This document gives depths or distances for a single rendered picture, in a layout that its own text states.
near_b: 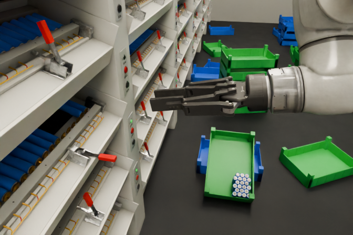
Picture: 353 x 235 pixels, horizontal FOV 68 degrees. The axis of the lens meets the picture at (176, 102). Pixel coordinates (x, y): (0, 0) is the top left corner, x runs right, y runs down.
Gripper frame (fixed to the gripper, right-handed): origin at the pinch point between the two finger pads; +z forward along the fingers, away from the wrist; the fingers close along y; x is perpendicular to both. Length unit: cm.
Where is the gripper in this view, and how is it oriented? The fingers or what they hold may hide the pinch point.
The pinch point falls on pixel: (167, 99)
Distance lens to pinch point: 56.2
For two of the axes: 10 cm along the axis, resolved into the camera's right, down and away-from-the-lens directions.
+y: -1.6, 5.0, -8.5
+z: -9.7, 0.7, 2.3
